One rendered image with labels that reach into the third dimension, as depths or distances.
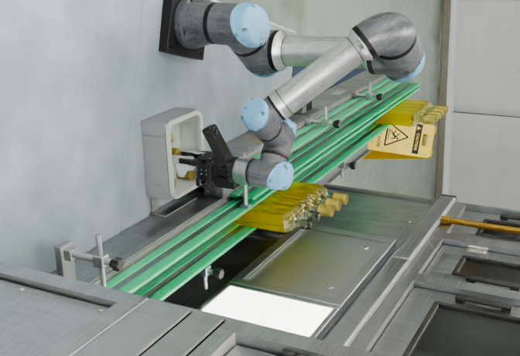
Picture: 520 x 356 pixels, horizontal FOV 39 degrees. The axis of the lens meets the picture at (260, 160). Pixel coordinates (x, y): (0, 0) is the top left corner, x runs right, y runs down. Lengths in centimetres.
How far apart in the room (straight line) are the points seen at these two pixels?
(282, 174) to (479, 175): 650
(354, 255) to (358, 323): 39
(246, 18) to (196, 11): 16
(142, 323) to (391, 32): 97
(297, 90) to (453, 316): 73
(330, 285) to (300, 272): 12
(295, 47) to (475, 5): 597
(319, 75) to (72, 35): 60
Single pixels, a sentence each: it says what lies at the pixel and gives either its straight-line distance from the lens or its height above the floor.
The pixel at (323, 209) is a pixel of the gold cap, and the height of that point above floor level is 114.
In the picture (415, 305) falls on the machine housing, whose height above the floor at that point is 147.
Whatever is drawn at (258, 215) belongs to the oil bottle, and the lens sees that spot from 216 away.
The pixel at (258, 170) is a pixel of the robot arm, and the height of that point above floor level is 109.
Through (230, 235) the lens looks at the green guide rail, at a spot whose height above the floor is 92.
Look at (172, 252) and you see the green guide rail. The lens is 189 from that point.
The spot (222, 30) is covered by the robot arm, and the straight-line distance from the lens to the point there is 199.
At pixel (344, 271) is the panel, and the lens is 213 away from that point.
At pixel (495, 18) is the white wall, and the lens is 790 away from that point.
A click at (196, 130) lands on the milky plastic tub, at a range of 211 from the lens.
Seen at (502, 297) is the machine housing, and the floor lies 168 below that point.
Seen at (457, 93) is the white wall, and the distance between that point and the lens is 810.
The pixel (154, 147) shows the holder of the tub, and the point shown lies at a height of 79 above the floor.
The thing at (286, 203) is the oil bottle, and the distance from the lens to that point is 219.
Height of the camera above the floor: 195
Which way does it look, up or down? 27 degrees down
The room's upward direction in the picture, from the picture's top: 97 degrees clockwise
